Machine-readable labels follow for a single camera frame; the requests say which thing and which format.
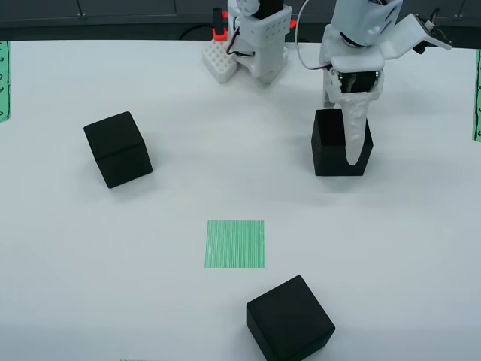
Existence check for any green square target marker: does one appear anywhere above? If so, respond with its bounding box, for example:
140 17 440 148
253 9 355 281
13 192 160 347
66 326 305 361
204 220 266 270

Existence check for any black cable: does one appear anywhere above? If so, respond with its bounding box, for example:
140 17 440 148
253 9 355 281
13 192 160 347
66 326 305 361
179 23 216 41

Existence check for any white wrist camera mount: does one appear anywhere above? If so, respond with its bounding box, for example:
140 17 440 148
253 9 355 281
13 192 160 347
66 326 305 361
379 7 454 61

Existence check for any white table cover sheet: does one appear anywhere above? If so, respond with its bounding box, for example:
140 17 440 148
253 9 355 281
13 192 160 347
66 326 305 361
0 39 481 361

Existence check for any servo wire bundle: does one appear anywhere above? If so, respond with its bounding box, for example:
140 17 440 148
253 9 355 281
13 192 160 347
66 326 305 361
294 0 334 73

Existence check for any green tape strip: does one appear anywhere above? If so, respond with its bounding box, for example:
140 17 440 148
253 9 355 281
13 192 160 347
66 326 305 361
0 40 13 125
470 48 481 144

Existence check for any black cube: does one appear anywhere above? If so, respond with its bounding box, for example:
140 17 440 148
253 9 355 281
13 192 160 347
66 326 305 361
310 108 375 177
245 275 337 361
83 110 154 190

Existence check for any dark grey cabinet row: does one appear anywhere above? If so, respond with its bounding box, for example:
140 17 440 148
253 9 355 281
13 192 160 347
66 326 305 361
0 0 481 31

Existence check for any white perforated base block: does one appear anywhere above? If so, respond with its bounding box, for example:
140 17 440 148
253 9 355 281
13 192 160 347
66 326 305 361
201 37 239 84

